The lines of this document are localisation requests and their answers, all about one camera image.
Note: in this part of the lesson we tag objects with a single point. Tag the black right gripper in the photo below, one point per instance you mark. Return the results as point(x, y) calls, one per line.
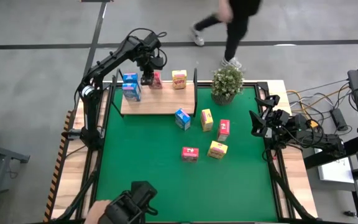
point(280, 123)

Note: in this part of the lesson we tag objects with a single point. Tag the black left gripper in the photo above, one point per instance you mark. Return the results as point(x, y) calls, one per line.
point(150, 60)

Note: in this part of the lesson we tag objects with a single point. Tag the red Froot Loops cereal box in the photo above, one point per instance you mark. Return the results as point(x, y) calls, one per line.
point(190, 154)
point(157, 81)
point(223, 130)

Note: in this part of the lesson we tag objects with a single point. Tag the blue Rice Krispies cereal box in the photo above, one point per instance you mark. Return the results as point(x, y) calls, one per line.
point(182, 119)
point(130, 77)
point(131, 92)

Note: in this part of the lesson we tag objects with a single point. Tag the yellow Corn Pops cereal box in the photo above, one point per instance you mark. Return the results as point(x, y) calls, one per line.
point(207, 120)
point(179, 80)
point(217, 150)

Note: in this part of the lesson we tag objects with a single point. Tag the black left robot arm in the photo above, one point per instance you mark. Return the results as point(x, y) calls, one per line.
point(110, 62)

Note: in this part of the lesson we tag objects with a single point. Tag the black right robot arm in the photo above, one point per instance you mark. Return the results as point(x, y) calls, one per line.
point(322, 141)

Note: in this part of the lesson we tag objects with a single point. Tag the wooden shelf board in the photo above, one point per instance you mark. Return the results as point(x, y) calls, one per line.
point(160, 102)

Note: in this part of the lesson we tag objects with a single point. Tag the green potted plant striped pot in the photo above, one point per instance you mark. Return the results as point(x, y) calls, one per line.
point(227, 82)

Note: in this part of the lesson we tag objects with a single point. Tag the black power adapter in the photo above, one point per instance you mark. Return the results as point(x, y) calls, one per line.
point(339, 119)

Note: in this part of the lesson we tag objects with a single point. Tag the white board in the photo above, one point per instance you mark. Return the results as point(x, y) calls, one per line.
point(337, 171)

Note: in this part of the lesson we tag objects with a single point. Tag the person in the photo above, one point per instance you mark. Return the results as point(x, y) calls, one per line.
point(238, 18)

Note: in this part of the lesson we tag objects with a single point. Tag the green table mat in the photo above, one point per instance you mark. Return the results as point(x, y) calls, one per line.
point(154, 186)

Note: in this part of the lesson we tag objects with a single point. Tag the small black floor object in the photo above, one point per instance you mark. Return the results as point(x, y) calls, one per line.
point(350, 214)

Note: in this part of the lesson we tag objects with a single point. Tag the yellow black hazard strip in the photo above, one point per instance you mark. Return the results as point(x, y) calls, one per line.
point(54, 183)

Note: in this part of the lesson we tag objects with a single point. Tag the silver metal bracket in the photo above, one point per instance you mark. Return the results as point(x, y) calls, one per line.
point(268, 132)

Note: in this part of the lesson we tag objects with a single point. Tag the black aluminium table frame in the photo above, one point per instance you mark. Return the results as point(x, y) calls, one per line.
point(253, 84)

